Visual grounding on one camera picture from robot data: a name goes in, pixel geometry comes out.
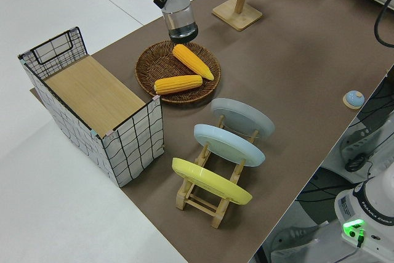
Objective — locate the white water bottle glass base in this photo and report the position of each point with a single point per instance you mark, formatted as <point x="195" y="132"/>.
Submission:
<point x="181" y="19"/>

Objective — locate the wooden mug stand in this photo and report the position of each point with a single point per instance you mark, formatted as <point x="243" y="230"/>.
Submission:
<point x="237" y="18"/>

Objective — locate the yellow corn cob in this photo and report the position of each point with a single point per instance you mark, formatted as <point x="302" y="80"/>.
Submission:
<point x="178" y="84"/>
<point x="192" y="61"/>

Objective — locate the brown wicker basket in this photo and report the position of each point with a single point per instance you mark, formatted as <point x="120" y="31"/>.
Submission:
<point x="147" y="69"/>

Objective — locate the light wooden shelf insert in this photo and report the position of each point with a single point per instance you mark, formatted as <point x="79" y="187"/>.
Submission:
<point x="92" y="90"/>

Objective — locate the brown table mat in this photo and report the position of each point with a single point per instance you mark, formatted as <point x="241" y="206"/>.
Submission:
<point x="292" y="59"/>

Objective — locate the grey plate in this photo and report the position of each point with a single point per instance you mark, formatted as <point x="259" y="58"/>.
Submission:
<point x="243" y="118"/>

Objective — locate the light blue plate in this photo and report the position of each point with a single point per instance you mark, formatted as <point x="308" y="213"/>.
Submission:
<point x="227" y="146"/>

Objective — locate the yellow plate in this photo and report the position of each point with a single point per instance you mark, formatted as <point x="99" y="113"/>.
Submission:
<point x="209" y="180"/>

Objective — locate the blue service bell wooden base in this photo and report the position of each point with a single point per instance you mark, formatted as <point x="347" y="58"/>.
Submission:
<point x="354" y="98"/>

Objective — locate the wooden dish rack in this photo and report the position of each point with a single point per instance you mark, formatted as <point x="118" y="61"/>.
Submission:
<point x="218" y="218"/>

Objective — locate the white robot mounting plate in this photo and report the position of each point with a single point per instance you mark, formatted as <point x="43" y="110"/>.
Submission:
<point x="332" y="244"/>

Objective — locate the grey metal frame foot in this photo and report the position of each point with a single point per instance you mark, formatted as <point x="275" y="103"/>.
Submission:
<point x="289" y="238"/>

